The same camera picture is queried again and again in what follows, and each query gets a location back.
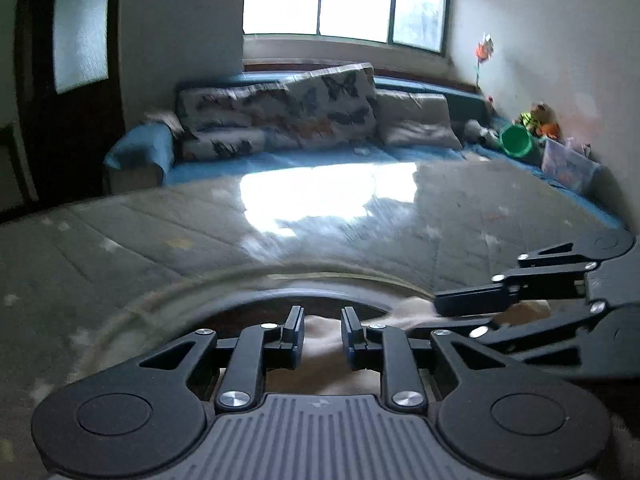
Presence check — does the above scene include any cream sweatshirt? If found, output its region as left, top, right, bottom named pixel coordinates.
left=264, top=297, right=554, bottom=396

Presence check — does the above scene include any clear plastic storage box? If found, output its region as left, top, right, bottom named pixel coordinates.
left=541, top=139, right=602, bottom=195

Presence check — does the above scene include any green plastic bucket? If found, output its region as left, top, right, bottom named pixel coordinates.
left=499, top=124, right=534, bottom=159

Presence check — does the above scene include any plush toy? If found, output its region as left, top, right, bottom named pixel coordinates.
left=514, top=102, right=560, bottom=140

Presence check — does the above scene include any beige cushion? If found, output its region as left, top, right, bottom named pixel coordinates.
left=376, top=90, right=462, bottom=151

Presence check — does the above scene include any butterfly pillow long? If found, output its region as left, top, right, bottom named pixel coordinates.
left=176, top=84, right=300, bottom=162

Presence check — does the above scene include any grey quilted table cover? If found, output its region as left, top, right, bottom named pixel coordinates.
left=1, top=159, right=617, bottom=479

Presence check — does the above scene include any blue sofa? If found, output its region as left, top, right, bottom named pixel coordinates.
left=103, top=69, right=626, bottom=231

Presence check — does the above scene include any butterfly pillow upright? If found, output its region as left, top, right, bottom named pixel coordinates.
left=281, top=63, right=378, bottom=150

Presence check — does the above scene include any blue towel on armrest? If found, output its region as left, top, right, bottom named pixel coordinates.
left=104, top=122, right=175, bottom=192

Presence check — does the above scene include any colourful pinwheel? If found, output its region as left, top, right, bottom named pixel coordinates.
left=474, top=34, right=495, bottom=87

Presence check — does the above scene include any dark wooden door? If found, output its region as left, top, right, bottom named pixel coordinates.
left=14, top=0, right=125, bottom=208

